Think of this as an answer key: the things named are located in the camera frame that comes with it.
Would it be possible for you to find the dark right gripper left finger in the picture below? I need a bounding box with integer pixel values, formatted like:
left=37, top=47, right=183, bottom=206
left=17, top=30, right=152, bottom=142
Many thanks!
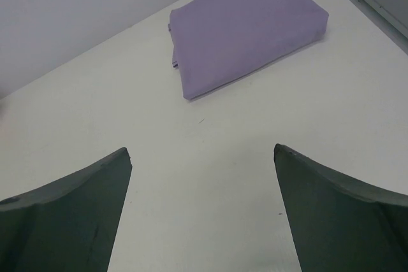
left=1, top=148, right=132, bottom=271

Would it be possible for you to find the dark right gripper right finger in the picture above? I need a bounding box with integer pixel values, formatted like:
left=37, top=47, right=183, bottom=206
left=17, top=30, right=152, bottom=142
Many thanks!
left=273, top=144, right=407, bottom=271

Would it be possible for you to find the folded purple t shirt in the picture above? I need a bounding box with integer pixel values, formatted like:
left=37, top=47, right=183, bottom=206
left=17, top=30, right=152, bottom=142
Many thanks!
left=168, top=0, right=329, bottom=100

